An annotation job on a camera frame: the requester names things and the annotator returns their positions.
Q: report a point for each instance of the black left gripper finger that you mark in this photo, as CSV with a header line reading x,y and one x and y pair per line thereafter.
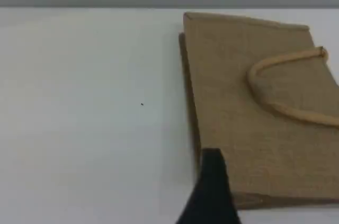
x,y
212,195

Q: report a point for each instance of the brown jute tote bag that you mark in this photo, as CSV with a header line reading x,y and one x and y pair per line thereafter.
x,y
251,128

